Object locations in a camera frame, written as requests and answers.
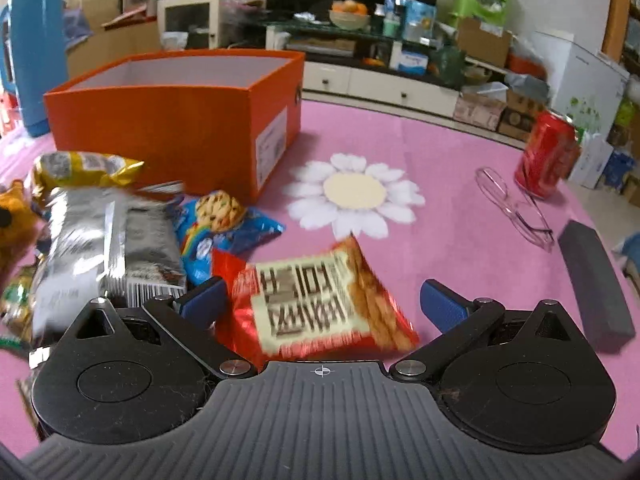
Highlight open brown cardboard box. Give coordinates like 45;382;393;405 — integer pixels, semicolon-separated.
457;18;513;68

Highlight red soda can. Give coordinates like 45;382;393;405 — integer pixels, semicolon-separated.
515;111;581;198

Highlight brown printed carton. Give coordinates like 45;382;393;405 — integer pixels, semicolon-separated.
499;91;547;141

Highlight blue cookie packet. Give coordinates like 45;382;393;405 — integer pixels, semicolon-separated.
172;190;287;286

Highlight blue white mask box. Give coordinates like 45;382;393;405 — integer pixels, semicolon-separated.
390;52;429;74

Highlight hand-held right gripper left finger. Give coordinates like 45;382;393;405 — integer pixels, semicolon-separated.
65;276;261;381

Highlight pink flower print tablecloth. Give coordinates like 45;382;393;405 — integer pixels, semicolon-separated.
0;99;640;461

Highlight white television stand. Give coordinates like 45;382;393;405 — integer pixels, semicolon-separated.
265;22;461;106

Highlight silver snack packet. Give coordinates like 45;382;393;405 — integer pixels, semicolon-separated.
31;187;188;346

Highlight clear frame eyeglasses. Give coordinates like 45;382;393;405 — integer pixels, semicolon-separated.
475;166;556;251

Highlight yellow snack packet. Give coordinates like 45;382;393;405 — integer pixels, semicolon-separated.
32;151;146;201

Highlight dark grey glasses case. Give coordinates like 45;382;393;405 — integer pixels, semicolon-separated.
557;220;632;348

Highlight large plain cardboard box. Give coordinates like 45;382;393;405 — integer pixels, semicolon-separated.
65;20;162;81

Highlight red snack packet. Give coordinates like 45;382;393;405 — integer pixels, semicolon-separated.
210;235;421;361

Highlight orange cardboard box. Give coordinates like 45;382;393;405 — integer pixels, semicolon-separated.
43;49;306;206

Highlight blue thermos bottle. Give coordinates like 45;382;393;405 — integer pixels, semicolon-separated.
7;0;69;138

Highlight blue white tissue package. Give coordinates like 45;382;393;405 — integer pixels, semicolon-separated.
406;0;437;41

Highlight white carton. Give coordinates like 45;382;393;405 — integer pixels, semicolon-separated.
570;132;614;190

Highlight orange plush toy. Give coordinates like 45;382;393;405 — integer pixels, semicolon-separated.
0;180;41;281

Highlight white small fridge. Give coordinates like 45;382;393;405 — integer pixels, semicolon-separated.
532;30;631;136

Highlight dark green gift bag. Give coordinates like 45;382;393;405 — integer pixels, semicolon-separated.
435;45;467;89

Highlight pale carton with bag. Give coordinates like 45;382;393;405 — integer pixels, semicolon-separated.
454;89;507;131

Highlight wooden wall shelf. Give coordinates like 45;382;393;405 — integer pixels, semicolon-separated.
602;0;640;76

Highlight green snack packet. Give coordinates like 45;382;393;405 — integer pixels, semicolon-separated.
0;265;38;341

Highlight bowl of oranges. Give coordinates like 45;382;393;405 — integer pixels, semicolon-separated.
329;0;372;31

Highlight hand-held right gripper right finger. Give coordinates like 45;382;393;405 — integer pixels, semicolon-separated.
390;279;586;383

